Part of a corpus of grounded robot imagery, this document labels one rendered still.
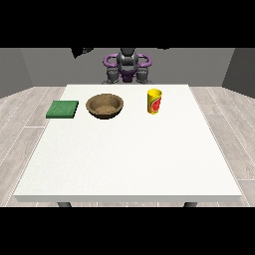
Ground yellow cup with melon print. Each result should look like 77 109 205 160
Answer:
146 88 163 116

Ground green square pad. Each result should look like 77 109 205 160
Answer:
45 100 80 120

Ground brown wooden bowl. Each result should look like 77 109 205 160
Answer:
85 93 125 121

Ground grey robot trunk purple rings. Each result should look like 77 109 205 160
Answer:
101 48 154 86

